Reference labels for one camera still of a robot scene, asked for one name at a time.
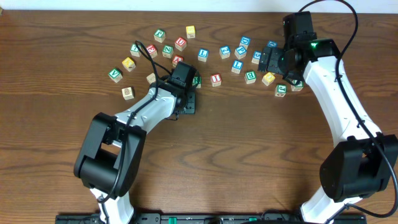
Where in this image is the plain yellow block top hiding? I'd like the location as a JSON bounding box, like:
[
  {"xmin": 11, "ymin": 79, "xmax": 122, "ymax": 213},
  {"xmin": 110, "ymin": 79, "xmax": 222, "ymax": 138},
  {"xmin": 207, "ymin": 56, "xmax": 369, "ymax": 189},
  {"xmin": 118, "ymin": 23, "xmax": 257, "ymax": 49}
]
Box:
[{"xmin": 186, "ymin": 26, "xmax": 196, "ymax": 39}]

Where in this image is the blue L block right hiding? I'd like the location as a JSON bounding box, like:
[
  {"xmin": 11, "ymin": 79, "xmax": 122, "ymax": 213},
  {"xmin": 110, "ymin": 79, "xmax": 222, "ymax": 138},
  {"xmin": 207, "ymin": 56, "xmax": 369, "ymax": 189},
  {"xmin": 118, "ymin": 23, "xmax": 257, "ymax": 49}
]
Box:
[{"xmin": 231, "ymin": 60, "xmax": 243, "ymax": 74}]

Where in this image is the left black cable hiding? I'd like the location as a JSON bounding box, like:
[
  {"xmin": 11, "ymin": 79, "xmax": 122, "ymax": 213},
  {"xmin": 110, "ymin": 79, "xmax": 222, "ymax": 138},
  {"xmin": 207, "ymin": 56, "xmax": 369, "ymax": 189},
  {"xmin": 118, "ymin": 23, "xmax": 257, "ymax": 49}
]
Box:
[{"xmin": 96, "ymin": 39, "xmax": 175, "ymax": 224}]

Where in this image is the blue 2 block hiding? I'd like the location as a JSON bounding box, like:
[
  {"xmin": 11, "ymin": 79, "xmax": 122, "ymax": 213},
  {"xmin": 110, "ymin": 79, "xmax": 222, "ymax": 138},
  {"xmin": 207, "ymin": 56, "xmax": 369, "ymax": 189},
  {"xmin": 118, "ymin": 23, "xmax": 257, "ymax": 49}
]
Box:
[{"xmin": 219, "ymin": 45, "xmax": 231, "ymax": 59}]

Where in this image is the green Z block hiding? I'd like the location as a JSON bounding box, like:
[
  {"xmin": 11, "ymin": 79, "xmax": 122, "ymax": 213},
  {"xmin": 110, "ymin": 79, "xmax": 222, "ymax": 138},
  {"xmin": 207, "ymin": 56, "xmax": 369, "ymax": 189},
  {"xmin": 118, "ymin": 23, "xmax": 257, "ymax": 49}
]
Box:
[{"xmin": 162, "ymin": 45, "xmax": 174, "ymax": 58}]

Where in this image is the black cable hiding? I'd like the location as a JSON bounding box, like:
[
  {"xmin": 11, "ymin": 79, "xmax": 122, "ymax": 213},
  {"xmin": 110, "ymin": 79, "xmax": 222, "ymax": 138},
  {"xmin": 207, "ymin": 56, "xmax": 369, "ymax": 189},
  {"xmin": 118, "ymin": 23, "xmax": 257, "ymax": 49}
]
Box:
[
  {"xmin": 96, "ymin": 39, "xmax": 175, "ymax": 224},
  {"xmin": 298, "ymin": 0, "xmax": 398, "ymax": 219}
]

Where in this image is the red U block left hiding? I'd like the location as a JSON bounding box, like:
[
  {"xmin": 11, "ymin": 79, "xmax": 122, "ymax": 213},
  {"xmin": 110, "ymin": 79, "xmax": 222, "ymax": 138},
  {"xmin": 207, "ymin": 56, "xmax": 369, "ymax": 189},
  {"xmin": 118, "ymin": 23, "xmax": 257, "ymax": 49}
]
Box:
[{"xmin": 175, "ymin": 37, "xmax": 187, "ymax": 52}]

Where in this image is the green 7 block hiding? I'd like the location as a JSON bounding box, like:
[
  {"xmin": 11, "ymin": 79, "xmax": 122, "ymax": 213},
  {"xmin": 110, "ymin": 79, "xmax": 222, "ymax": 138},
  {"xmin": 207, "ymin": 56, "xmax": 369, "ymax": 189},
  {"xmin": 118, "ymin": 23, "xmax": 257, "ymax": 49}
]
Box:
[{"xmin": 130, "ymin": 44, "xmax": 141, "ymax": 57}]

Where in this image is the wooden pineapple block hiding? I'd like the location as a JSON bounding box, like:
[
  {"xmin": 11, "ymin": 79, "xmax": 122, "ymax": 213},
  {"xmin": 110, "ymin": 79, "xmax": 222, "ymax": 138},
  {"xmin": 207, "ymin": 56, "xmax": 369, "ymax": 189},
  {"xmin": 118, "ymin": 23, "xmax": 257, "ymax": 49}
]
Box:
[{"xmin": 121, "ymin": 87, "xmax": 134, "ymax": 100}]

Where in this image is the green j block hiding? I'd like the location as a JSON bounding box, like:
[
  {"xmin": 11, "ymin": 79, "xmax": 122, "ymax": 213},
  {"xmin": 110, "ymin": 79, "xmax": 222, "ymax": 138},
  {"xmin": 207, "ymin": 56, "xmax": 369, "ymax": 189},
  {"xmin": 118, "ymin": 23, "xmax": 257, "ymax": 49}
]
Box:
[
  {"xmin": 274, "ymin": 84, "xmax": 287, "ymax": 97},
  {"xmin": 154, "ymin": 29, "xmax": 166, "ymax": 43}
]

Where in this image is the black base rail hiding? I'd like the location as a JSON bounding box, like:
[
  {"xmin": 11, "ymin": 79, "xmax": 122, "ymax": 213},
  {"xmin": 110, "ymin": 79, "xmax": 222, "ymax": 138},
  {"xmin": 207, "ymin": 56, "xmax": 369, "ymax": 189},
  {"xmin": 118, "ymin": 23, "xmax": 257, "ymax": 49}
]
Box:
[{"xmin": 55, "ymin": 212, "xmax": 368, "ymax": 224}]

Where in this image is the green V block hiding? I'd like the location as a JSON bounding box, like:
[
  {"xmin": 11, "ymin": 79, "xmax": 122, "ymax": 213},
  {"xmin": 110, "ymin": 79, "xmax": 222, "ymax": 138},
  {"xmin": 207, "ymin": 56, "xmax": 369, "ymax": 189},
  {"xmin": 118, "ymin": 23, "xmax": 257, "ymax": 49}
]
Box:
[{"xmin": 108, "ymin": 68, "xmax": 123, "ymax": 83}]

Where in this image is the blue d block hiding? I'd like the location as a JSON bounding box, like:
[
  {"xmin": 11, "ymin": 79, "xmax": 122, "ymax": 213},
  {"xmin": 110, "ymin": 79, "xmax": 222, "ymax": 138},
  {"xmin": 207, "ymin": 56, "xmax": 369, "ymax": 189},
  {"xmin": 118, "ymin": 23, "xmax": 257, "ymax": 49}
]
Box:
[
  {"xmin": 267, "ymin": 40, "xmax": 277, "ymax": 47},
  {"xmin": 239, "ymin": 36, "xmax": 251, "ymax": 49}
]

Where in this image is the green 4 block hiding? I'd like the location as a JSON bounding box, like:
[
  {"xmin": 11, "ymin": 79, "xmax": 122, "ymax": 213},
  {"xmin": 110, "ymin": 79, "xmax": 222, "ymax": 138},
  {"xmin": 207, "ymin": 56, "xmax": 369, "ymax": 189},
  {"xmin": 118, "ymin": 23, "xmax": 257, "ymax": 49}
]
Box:
[{"xmin": 290, "ymin": 81, "xmax": 304, "ymax": 91}]

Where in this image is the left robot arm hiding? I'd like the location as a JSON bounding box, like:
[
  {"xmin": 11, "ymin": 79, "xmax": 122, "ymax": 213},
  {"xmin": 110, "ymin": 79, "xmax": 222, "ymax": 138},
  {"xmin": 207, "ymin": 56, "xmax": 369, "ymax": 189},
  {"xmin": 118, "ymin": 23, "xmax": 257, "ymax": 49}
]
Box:
[{"xmin": 73, "ymin": 82, "xmax": 195, "ymax": 223}]

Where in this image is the green J block bottom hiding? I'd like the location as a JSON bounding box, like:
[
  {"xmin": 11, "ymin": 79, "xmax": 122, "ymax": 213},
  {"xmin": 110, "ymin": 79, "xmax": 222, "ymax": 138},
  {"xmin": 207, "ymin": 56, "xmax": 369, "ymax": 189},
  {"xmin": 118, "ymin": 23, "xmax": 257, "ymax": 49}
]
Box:
[{"xmin": 274, "ymin": 84, "xmax": 287, "ymax": 97}]

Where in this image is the green R block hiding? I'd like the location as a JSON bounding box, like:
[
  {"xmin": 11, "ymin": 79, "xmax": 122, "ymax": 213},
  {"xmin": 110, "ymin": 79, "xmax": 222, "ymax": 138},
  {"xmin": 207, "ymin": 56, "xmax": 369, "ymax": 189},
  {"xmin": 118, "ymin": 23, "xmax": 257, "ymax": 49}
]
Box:
[{"xmin": 192, "ymin": 77, "xmax": 201, "ymax": 88}]

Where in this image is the yellow O block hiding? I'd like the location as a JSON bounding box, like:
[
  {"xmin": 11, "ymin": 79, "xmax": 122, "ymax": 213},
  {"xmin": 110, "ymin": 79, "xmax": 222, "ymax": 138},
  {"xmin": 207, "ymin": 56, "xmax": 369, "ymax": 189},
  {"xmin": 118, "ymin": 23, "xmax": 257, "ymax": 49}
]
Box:
[{"xmin": 262, "ymin": 72, "xmax": 275, "ymax": 86}]

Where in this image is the red I block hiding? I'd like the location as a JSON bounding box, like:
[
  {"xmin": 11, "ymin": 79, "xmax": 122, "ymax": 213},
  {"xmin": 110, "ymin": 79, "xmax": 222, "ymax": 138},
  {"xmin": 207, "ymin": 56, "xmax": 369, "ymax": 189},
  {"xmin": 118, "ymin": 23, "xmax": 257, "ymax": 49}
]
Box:
[{"xmin": 210, "ymin": 73, "xmax": 222, "ymax": 87}]

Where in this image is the blue D block right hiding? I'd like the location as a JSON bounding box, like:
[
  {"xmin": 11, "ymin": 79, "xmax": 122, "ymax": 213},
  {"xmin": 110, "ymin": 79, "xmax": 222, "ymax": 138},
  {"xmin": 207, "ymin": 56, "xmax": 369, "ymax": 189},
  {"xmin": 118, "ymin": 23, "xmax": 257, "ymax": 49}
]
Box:
[{"xmin": 267, "ymin": 40, "xmax": 277, "ymax": 47}]

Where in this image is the blue P block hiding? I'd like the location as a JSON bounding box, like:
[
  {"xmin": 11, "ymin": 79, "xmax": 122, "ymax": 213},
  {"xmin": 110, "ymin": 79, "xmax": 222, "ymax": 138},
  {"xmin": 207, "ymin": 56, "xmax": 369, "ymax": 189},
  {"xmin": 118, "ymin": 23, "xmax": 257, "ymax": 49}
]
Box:
[{"xmin": 234, "ymin": 46, "xmax": 247, "ymax": 59}]

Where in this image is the blue 5 block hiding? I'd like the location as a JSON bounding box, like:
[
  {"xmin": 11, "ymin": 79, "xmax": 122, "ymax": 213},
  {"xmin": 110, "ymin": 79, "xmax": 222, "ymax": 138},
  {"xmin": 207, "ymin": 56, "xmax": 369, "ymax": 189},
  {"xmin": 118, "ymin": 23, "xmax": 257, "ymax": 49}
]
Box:
[{"xmin": 251, "ymin": 50, "xmax": 262, "ymax": 65}]

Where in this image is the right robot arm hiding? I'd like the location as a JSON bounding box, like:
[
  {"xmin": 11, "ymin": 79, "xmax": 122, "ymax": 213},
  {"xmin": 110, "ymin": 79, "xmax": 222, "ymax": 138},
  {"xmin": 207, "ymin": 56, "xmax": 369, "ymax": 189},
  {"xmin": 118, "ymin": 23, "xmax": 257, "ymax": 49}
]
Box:
[{"xmin": 259, "ymin": 38, "xmax": 397, "ymax": 223}]

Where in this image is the blue D block left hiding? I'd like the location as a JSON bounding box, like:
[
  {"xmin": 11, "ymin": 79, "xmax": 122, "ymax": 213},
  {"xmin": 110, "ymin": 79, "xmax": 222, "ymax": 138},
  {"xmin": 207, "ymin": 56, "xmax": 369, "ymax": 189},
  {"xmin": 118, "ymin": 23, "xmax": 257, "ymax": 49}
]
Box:
[{"xmin": 239, "ymin": 36, "xmax": 251, "ymax": 49}]

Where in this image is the right black cable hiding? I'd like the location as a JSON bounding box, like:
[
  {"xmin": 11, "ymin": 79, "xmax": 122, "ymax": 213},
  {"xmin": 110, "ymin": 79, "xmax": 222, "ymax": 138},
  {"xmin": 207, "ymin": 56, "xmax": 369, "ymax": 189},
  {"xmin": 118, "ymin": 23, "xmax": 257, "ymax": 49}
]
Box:
[{"xmin": 298, "ymin": 0, "xmax": 398, "ymax": 219}]

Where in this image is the red E block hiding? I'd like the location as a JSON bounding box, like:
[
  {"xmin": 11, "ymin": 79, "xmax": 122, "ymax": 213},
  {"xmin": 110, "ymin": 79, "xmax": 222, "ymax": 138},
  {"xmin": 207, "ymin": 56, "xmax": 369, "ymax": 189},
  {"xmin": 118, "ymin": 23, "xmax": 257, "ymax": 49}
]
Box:
[{"xmin": 146, "ymin": 44, "xmax": 158, "ymax": 58}]

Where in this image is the red A block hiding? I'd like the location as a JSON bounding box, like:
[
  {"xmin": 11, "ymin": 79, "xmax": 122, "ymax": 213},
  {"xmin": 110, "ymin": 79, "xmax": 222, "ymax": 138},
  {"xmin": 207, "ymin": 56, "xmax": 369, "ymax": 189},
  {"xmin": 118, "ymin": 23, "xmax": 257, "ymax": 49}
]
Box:
[{"xmin": 172, "ymin": 55, "xmax": 183, "ymax": 67}]

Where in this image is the yellow K block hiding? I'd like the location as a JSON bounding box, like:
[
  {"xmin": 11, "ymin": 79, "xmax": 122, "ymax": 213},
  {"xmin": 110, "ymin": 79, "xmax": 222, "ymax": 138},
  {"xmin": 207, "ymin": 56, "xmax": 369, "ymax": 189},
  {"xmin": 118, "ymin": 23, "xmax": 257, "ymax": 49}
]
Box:
[{"xmin": 122, "ymin": 57, "xmax": 136, "ymax": 72}]

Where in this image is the blue l block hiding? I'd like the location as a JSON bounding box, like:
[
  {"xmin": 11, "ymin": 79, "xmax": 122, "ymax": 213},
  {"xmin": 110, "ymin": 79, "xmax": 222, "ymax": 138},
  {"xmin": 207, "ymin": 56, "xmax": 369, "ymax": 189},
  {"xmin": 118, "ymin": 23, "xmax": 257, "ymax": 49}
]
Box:
[
  {"xmin": 231, "ymin": 60, "xmax": 243, "ymax": 74},
  {"xmin": 198, "ymin": 49, "xmax": 209, "ymax": 62}
]

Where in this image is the blue L block centre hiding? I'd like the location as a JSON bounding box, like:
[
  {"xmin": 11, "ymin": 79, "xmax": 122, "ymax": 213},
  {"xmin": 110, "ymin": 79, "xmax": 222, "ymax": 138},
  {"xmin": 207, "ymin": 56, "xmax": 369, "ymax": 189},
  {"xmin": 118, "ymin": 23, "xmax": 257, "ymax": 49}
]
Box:
[{"xmin": 198, "ymin": 49, "xmax": 209, "ymax": 62}]

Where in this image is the green J block top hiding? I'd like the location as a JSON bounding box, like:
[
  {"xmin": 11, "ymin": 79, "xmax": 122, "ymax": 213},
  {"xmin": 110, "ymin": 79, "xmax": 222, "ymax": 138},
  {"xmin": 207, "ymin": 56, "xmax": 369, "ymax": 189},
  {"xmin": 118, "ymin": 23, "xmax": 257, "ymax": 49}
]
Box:
[{"xmin": 154, "ymin": 29, "xmax": 166, "ymax": 43}]

